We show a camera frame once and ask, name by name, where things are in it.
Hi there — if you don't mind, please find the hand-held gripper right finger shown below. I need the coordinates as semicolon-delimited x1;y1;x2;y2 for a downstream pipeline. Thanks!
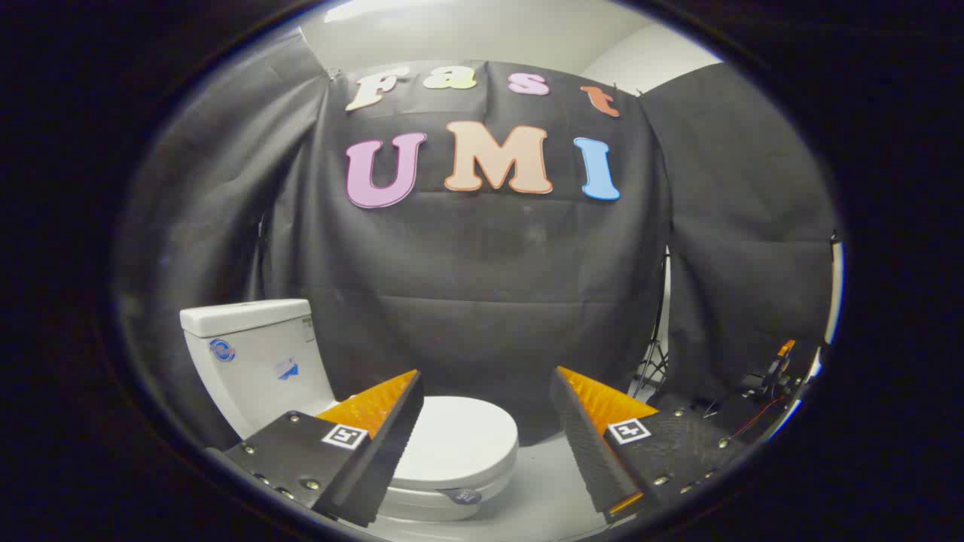
550;366;746;525

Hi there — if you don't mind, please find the black tripod light stand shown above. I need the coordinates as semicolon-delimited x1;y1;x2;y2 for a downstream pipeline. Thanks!
630;248;673;400

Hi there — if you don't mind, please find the white toilet lid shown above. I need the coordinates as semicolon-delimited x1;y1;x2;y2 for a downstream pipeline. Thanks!
390;397;520;505

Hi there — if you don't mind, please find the black and orange device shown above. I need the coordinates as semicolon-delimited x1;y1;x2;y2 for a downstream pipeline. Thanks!
742;339;822;401

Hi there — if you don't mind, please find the black backdrop cloth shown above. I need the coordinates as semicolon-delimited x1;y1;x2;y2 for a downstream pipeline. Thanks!
113;26;840;452

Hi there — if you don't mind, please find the thin red cable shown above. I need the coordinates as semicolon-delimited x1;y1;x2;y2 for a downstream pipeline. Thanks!
729;395;788;440

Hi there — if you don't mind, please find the white toilet with tank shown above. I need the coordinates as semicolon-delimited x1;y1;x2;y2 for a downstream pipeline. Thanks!
179;299;519;522

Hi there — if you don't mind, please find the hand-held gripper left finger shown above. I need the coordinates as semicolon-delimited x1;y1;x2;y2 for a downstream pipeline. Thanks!
205;369;425;528

